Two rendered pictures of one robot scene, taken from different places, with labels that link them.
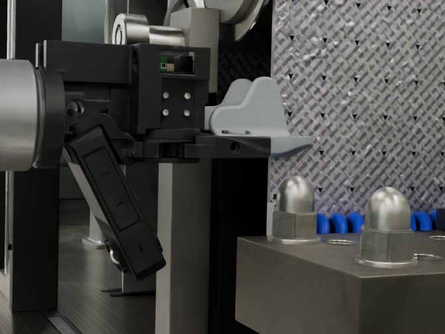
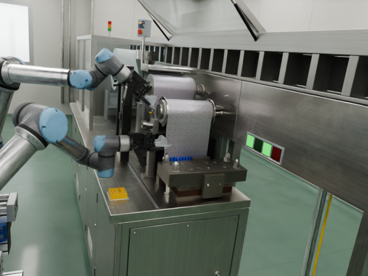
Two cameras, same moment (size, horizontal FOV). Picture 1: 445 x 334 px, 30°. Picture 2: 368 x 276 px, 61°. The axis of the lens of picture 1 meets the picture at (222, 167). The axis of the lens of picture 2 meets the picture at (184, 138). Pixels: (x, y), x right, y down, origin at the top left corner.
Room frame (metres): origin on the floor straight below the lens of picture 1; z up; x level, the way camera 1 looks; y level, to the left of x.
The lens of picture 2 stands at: (-0.80, -0.10, 1.53)
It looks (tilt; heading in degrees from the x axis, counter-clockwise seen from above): 15 degrees down; 359
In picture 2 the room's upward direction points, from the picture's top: 6 degrees clockwise
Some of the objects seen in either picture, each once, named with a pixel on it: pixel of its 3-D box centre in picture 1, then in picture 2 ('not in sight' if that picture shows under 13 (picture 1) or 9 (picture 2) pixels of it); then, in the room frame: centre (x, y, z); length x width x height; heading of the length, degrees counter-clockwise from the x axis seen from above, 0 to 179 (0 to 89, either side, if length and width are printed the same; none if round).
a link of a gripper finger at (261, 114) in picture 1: (265, 116); (164, 142); (0.62, -0.03, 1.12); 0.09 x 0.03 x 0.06; 112
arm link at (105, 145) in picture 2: not in sight; (106, 144); (0.53, 0.22, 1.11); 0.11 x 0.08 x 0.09; 113
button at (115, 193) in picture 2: not in sight; (118, 193); (0.45, 0.14, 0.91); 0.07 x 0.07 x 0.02; 24
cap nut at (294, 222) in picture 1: (295, 208); (166, 159); (0.57, -0.05, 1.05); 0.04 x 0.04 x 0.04
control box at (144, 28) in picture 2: not in sight; (143, 28); (1.21, 0.18, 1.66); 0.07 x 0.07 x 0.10; 50
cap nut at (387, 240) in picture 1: (387, 224); (175, 166); (0.49, -0.10, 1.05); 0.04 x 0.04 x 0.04
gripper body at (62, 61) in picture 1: (121, 107); (141, 141); (0.59, 0.07, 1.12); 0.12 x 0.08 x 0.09; 113
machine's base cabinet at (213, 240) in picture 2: not in sight; (122, 186); (1.57, 0.32, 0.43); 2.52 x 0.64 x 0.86; 24
